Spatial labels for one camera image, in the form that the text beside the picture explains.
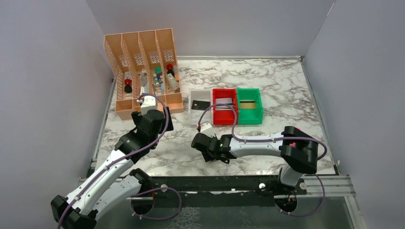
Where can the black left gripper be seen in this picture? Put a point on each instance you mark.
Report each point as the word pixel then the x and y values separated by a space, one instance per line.
pixel 135 117

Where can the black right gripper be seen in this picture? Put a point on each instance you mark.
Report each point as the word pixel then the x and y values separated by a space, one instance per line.
pixel 204 147

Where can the black chip card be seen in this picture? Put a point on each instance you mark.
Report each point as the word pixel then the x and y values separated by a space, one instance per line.
pixel 200 105

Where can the white credit card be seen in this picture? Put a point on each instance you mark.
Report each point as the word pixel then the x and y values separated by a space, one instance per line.
pixel 224 103

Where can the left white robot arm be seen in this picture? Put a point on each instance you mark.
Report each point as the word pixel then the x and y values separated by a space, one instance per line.
pixel 83 207

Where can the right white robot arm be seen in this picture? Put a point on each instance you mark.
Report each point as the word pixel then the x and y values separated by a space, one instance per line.
pixel 299 150

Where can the gold striped card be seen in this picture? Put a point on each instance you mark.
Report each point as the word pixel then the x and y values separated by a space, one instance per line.
pixel 247 104

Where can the red plastic bin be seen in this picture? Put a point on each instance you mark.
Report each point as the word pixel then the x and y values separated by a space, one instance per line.
pixel 224 117

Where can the red black stamp left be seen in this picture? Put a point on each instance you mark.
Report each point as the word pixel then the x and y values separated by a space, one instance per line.
pixel 128 86

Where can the red black stamp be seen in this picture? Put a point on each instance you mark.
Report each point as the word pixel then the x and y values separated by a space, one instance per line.
pixel 128 86
pixel 170 69

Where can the green plastic bin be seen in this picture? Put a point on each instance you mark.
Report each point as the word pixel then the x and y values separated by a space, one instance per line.
pixel 250 116

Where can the green white glue stick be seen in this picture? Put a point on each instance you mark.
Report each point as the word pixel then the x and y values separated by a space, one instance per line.
pixel 156 81

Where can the grey staples box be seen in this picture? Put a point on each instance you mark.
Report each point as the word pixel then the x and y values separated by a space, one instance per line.
pixel 173 83

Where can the white plastic bin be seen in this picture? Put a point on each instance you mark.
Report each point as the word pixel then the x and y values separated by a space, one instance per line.
pixel 198 94

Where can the green eraser block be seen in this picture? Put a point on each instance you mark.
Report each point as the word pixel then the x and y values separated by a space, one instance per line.
pixel 158 70

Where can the red black stamp right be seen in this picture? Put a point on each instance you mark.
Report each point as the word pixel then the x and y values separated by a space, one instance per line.
pixel 170 69

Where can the peach plastic desk organizer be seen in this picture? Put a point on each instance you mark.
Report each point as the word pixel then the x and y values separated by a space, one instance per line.
pixel 135 55

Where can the pink marker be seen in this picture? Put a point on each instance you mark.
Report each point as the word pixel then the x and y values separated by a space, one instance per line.
pixel 295 133

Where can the black mounting rail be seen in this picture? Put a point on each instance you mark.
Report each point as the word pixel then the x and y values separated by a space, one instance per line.
pixel 215 191

